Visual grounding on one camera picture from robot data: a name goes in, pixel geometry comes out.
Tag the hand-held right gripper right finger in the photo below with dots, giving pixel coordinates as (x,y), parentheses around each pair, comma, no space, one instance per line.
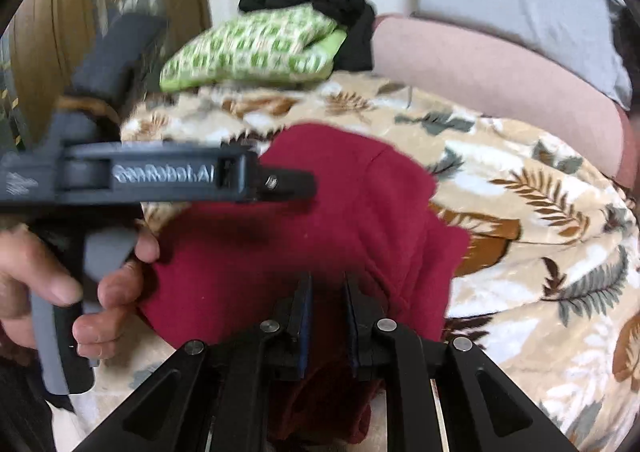
(354,332)

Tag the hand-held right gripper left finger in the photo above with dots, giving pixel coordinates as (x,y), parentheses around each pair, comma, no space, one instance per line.
(304,332)

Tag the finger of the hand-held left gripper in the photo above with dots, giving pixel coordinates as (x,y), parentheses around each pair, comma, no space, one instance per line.
(295,184)

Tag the dark red garment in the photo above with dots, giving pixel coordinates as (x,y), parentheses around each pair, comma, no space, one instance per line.
(350,212)

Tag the person's left hand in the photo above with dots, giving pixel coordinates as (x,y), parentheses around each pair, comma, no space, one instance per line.
(20,277)

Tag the green patterned cloth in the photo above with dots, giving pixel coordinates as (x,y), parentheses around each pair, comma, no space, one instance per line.
(250,49)

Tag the wooden wardrobe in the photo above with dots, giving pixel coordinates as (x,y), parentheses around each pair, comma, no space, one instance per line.
(55,17)

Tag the black cloth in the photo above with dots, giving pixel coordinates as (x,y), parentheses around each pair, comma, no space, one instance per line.
(345,7)

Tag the beige leaf-print blanket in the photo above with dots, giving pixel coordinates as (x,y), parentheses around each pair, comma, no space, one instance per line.
(525,242)

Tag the pink bolster pillow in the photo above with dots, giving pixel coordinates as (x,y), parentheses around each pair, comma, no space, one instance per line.
(475,67)

